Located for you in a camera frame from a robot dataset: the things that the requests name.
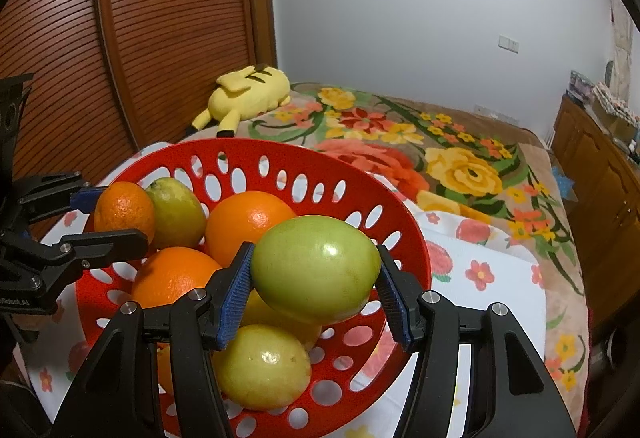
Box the tangerine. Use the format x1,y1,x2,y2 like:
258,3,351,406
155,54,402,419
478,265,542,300
93,181,157,246

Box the stack of small boxes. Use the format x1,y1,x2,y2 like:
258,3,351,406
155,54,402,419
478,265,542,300
567,70,596,106

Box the large green oval fruit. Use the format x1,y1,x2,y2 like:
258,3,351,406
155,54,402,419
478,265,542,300
250,215,382,325

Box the beige curtain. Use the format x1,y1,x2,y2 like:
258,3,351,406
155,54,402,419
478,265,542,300
612,3,636,69

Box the red perforated plastic basket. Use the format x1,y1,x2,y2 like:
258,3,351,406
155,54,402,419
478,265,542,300
75,138,441,436

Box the floral blanket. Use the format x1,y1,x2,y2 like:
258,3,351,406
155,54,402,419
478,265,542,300
235,83,593,438

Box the dark round object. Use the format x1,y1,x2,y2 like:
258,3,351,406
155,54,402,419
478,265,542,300
590,313,640,371

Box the yellow-green round fruit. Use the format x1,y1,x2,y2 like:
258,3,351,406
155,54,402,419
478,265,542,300
240,290,323,351
212,324,312,411

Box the green round fruit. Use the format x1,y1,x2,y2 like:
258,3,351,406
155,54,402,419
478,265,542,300
145,178,207,250

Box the cardboard box with patterned cloth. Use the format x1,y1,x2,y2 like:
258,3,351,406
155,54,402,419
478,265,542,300
592,82,640,144

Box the white floral tablecloth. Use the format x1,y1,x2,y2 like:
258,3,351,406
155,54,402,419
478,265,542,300
25,145,548,438

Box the yellow plush toy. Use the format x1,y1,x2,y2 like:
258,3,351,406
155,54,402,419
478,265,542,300
186,63,292,139

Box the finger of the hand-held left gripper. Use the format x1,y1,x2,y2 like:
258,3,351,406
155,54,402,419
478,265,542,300
30,228,150,275
12,172,108,225

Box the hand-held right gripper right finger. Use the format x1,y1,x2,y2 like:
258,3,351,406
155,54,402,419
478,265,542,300
374,244,578,438

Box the wooden slatted wardrobe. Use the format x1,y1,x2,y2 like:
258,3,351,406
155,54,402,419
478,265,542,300
0,0,278,184

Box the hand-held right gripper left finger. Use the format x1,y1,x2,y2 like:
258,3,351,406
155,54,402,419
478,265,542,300
50,241,257,438

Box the wooden cabinet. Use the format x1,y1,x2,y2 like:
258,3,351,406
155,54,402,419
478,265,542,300
550,93,640,314

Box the large orange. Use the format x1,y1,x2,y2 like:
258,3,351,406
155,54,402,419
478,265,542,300
131,246,223,309

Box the blue cloth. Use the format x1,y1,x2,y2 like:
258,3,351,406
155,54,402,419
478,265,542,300
552,168,576,199

